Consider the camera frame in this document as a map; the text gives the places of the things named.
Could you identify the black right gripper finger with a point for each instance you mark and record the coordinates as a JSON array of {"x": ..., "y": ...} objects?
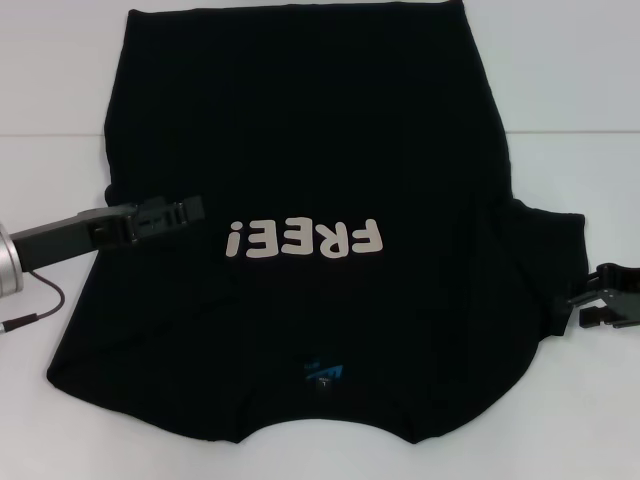
[
  {"x": 597, "y": 318},
  {"x": 580, "y": 297}
]

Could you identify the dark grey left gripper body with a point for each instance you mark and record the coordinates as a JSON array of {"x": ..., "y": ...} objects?
[{"x": 55, "y": 235}]

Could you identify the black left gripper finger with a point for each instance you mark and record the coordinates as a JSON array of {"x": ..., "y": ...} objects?
[
  {"x": 117, "y": 235},
  {"x": 175, "y": 212}
]

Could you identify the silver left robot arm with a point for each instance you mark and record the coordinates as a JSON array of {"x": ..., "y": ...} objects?
[{"x": 10, "y": 265}]

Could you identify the black shirt with FREE print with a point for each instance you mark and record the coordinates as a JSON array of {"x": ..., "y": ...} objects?
[{"x": 325, "y": 125}]

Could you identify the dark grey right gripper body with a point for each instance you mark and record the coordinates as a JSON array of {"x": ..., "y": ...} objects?
[{"x": 625, "y": 295}]

